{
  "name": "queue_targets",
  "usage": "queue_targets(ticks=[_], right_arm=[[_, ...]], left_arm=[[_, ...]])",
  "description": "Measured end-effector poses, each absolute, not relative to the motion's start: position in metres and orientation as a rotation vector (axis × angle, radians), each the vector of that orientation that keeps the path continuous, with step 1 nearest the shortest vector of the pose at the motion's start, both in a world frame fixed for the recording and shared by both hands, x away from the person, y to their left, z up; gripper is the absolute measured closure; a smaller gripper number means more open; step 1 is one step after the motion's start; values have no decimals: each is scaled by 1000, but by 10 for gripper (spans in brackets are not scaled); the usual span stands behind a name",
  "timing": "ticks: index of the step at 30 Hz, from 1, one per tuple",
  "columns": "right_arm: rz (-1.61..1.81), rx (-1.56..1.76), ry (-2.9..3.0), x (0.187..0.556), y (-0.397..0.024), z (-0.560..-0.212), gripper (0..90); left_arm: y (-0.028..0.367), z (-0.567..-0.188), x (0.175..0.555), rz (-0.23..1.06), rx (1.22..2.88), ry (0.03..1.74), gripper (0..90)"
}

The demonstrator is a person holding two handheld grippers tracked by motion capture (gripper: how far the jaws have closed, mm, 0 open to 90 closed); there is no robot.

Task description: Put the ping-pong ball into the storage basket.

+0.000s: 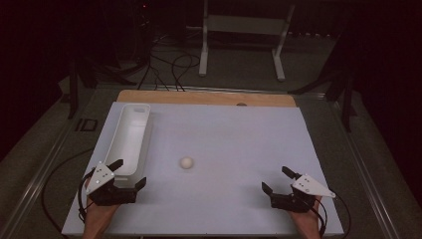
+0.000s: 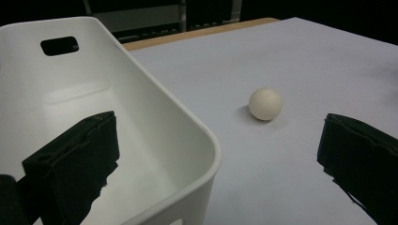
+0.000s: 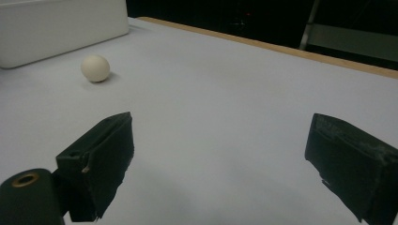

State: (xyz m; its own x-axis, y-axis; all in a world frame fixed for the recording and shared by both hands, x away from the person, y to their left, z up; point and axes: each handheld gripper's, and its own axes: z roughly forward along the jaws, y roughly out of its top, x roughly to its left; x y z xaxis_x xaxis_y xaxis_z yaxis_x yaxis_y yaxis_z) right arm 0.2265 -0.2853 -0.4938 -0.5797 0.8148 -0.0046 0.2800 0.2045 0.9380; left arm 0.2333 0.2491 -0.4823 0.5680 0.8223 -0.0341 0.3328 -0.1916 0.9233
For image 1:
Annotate person's left hand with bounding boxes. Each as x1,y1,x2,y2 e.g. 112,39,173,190
83,178,121,231

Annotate white metal stand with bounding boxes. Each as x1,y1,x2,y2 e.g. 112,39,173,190
198,0,297,83

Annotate right hand-held gripper black cable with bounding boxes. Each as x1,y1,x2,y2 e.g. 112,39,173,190
312,190,352,239

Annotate metal floor rail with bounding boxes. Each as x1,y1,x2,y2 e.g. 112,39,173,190
0,94,88,239
326,98,404,239

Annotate hand-held gripper black cable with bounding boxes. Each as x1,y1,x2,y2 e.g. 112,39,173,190
41,147,98,233
312,190,352,239

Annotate wooden table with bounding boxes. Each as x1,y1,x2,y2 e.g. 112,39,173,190
116,89,297,108

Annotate white table mat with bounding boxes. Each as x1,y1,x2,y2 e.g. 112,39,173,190
61,101,344,237

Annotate black floor cables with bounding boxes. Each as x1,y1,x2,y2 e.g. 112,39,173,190
137,33,202,93

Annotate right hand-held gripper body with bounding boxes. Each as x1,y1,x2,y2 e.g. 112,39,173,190
270,173,336,213

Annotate black tripod stand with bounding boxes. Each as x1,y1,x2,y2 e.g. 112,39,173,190
288,29,361,133
66,56,137,120

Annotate white plastic bin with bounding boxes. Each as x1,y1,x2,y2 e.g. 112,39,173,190
104,103,153,188

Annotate left hand-held gripper black cable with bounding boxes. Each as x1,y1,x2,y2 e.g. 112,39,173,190
41,147,98,233

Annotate person's right hand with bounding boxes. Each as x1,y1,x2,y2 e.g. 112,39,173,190
288,195,323,233

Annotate white ball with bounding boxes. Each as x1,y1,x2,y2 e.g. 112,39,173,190
179,156,195,170

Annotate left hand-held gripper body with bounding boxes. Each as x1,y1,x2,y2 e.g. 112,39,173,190
85,162,137,207

